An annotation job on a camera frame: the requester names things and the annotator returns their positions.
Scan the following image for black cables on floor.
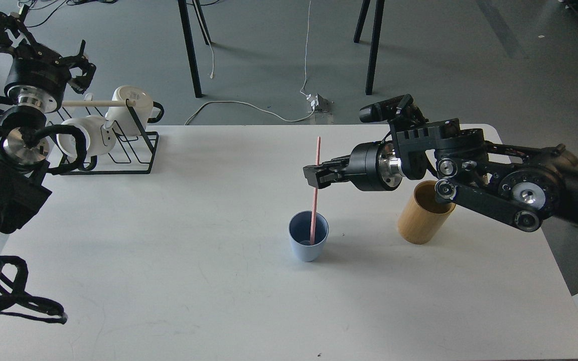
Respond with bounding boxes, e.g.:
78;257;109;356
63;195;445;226
0;0;119;61

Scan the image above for black table leg right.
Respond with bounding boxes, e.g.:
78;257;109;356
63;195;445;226
353;1;385;96

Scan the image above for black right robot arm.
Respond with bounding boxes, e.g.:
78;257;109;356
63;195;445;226
303;94;578;232

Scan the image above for blue plastic cup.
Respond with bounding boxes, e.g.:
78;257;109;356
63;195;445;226
287;211;330;262

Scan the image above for black wire mug rack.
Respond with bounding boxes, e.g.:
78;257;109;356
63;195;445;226
57;100;159;175

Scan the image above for white mug upper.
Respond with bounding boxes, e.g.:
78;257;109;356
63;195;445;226
104;85;165;137

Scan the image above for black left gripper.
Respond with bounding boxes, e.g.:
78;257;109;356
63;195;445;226
0;5;97;113

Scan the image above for black table leg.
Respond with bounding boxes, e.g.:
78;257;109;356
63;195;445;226
177;1;212;98
353;1;385;96

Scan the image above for black table leg left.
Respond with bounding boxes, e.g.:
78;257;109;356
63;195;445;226
177;1;212;98

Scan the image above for white mug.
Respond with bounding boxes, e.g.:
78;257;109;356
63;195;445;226
104;85;165;137
56;116;117;158

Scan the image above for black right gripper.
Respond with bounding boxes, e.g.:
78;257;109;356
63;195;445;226
303;141;403;192

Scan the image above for white cable on floor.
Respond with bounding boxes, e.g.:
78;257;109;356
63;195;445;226
184;0;316;126

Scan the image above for bamboo cylinder holder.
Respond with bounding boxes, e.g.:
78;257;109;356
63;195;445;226
396;180;456;245

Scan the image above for white mug lower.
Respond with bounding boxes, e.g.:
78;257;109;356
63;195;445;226
56;116;117;158

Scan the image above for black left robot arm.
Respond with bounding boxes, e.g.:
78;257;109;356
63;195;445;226
0;5;96;324

